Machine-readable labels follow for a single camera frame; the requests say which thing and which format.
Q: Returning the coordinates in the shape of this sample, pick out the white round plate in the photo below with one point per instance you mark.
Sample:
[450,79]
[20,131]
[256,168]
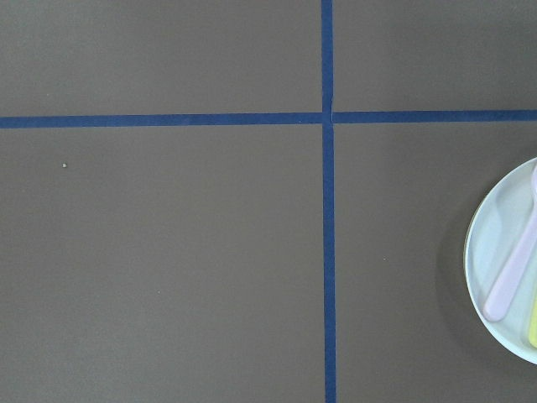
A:
[492,233]

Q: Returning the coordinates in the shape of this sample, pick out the pink plastic spoon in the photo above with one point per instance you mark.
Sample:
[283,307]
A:
[502,293]

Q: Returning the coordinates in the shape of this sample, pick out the yellow plastic spoon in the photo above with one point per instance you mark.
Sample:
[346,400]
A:
[532,329]

